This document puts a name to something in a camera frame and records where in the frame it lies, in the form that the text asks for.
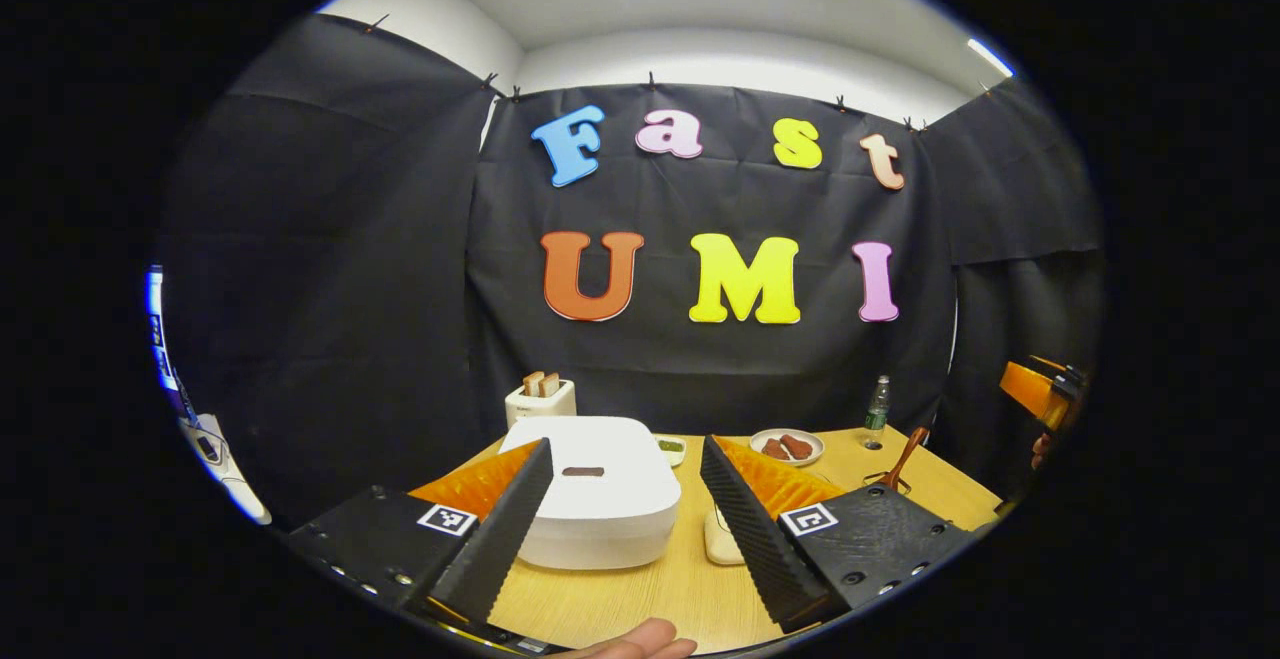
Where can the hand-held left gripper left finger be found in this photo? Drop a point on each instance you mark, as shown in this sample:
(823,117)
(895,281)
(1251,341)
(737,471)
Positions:
(495,539)

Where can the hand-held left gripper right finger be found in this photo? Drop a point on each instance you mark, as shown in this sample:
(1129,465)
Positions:
(755,539)

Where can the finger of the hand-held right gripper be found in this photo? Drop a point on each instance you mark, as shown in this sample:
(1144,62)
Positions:
(1025,387)

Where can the white rice cooker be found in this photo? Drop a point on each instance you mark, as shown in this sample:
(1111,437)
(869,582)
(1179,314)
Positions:
(610,509)

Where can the brown wooden spoon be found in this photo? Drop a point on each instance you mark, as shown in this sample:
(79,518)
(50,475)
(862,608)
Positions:
(908,457)

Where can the round white plate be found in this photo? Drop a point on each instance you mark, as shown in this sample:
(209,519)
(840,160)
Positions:
(760,457)

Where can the brown meat piece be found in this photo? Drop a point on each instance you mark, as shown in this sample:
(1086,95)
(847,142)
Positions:
(798,446)
(775,449)

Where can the white toaster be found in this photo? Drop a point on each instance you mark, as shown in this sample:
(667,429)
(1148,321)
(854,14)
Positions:
(540,409)

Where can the clear water bottle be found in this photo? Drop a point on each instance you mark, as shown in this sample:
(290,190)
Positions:
(878,414)

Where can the toasted bread slice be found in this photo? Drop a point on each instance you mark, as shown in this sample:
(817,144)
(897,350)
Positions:
(551,384)
(532,385)

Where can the white side table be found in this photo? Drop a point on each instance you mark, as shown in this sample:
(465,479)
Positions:
(245,504)

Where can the black backdrop cloth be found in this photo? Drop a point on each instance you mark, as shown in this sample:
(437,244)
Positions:
(350,289)

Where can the black phone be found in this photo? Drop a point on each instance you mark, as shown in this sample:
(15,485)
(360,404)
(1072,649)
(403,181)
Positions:
(206,448)

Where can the ceiling light panel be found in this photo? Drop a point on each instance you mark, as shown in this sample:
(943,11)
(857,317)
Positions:
(990,57)

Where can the computer monitor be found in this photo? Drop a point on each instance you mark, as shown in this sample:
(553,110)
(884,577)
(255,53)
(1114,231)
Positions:
(162,349)

